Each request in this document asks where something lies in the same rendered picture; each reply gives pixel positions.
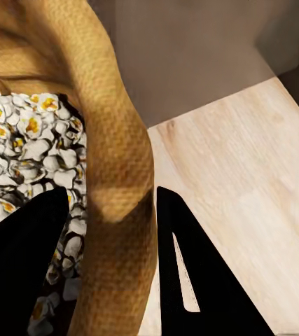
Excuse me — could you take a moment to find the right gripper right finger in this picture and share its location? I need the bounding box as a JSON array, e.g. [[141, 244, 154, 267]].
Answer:
[[156, 187, 274, 336]]

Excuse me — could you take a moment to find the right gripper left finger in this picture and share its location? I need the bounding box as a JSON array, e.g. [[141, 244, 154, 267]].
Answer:
[[0, 186, 69, 336]]

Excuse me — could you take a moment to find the popcorn bag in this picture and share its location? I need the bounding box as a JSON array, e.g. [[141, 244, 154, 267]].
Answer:
[[0, 0, 158, 336]]

